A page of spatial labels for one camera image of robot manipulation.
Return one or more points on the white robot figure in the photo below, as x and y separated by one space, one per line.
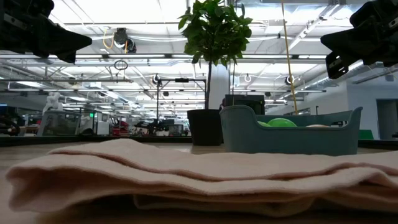
53 101

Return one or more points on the pink folded towel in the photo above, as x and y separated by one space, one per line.
186 183

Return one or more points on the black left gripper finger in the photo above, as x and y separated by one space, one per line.
59 33
68 45

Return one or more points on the teal plastic bin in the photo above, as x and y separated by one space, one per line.
289 141

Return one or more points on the black equipment box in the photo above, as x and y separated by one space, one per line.
248 101

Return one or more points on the black background rig frame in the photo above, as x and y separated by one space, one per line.
157 102

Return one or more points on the red machine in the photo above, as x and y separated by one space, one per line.
119 127

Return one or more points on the clear-sided cart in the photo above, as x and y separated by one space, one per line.
62 123

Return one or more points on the light green toy cabbage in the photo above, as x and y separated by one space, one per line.
263 124

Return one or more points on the green board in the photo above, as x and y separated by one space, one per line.
367 134

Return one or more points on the dark door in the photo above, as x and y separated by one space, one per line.
387 119

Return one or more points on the green plant in black pot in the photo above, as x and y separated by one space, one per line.
214 31

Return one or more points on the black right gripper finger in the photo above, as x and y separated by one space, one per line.
349 32
339 42

